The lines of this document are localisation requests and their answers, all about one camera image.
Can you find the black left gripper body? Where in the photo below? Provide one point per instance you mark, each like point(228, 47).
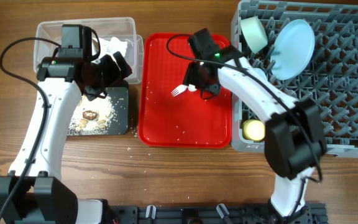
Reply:
point(97, 76)

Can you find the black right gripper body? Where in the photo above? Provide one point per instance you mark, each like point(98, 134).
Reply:
point(204, 89)

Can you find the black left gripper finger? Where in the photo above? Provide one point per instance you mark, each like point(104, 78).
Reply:
point(125, 68)
point(110, 71)

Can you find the white plastic spoon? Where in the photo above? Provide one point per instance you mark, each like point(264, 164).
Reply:
point(179, 90)
point(191, 88)

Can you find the white tissue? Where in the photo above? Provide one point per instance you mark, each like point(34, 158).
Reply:
point(109, 47)

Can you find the light blue bowl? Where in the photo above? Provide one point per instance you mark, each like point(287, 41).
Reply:
point(261, 73)

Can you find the green bowl with food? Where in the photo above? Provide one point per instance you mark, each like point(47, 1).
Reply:
point(254, 34)

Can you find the yellow plastic cup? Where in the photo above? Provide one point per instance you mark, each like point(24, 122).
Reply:
point(253, 130)

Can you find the light blue plate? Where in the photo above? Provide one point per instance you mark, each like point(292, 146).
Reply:
point(293, 49)

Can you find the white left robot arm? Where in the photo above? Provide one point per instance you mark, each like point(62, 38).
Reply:
point(32, 190)

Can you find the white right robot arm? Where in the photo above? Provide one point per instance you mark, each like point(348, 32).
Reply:
point(294, 138)

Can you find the pile of rice food waste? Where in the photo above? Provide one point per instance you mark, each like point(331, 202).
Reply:
point(91, 117)

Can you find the grey plastic dishwasher rack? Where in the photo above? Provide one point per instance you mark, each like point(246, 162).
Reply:
point(331, 77)

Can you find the clear plastic bin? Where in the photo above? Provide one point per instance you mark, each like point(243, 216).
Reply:
point(121, 27)

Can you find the black plastic tray bin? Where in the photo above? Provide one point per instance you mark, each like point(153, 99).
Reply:
point(120, 99)

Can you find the red plastic tray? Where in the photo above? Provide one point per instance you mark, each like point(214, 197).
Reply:
point(185, 120)

